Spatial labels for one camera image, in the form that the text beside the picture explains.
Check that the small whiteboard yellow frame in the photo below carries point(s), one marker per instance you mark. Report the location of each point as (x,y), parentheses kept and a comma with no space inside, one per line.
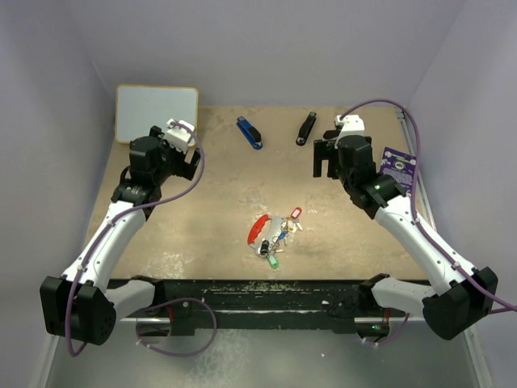
(139,107)

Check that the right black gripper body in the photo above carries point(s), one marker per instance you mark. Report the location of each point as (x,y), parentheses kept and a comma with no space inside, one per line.
(344,176)

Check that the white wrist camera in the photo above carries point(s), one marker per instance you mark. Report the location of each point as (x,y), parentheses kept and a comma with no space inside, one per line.
(349,125)
(178,135)

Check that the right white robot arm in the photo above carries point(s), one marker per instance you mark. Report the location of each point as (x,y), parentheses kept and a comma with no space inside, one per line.
(457,295)

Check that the grey black stapler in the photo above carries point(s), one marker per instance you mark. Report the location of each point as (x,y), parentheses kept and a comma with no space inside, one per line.
(331,134)

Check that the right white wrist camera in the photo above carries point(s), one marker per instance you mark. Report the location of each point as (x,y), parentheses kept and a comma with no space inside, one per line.
(349,125)

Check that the key with yellow tag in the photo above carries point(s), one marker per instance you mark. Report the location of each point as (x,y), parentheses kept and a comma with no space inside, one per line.
(293,227)

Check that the purple card package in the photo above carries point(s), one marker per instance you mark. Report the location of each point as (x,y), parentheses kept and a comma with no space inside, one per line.
(400,166)

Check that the blue stapler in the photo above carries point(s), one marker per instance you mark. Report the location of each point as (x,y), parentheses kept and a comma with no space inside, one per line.
(252,135)

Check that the key with red tag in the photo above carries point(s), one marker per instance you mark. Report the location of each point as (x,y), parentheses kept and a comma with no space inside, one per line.
(296,213)

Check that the key with black tag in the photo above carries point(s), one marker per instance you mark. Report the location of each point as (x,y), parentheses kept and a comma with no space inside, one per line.
(264,248)

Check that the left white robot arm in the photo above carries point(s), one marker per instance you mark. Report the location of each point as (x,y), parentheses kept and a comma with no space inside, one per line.
(79,305)

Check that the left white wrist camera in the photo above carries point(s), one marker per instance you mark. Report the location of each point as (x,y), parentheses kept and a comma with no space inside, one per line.
(178,135)

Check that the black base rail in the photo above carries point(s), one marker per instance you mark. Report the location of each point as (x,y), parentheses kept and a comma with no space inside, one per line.
(328,305)

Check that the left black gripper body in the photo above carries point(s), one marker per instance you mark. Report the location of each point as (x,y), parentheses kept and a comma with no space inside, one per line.
(172,159)

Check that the key with green tag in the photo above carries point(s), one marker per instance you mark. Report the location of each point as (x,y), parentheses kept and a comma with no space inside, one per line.
(273,261)

